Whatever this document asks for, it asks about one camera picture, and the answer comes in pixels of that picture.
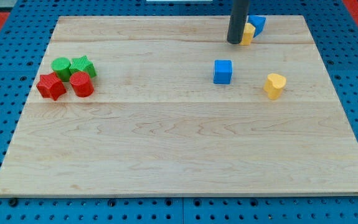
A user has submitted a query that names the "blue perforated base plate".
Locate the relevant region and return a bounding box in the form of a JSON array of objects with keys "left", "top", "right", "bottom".
[{"left": 0, "top": 0, "right": 358, "bottom": 223}]

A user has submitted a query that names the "light wooden board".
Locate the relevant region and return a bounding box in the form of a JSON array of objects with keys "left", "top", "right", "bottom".
[{"left": 0, "top": 16, "right": 358, "bottom": 198}]

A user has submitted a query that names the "green cylinder block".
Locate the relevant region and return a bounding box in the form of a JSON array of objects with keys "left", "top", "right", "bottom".
[{"left": 51, "top": 57, "right": 71, "bottom": 82}]

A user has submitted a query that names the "yellow block behind stylus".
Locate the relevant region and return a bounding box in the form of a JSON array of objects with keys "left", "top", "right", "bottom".
[{"left": 240, "top": 23, "right": 256, "bottom": 45}]

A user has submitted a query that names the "red star block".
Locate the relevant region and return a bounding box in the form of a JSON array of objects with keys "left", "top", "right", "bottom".
[{"left": 36, "top": 72, "right": 67, "bottom": 101}]

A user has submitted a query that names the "blue cube block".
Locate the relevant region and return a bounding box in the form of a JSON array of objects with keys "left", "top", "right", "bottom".
[{"left": 213, "top": 60, "right": 233, "bottom": 85}]

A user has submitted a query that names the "green star block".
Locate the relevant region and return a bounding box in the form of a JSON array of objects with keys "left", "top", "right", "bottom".
[{"left": 69, "top": 55, "right": 97, "bottom": 78}]

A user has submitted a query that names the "red cylinder block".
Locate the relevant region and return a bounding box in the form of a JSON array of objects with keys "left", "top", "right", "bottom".
[{"left": 69, "top": 71, "right": 94, "bottom": 98}]

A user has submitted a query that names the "blue wedge block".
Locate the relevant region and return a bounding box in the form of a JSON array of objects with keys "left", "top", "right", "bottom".
[{"left": 248, "top": 15, "right": 266, "bottom": 37}]

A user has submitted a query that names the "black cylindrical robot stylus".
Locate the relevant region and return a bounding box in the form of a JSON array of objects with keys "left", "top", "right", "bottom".
[{"left": 227, "top": 0, "right": 250, "bottom": 44}]

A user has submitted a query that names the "yellow heart block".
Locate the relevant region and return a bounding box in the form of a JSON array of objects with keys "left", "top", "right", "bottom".
[{"left": 263, "top": 73, "right": 286, "bottom": 100}]

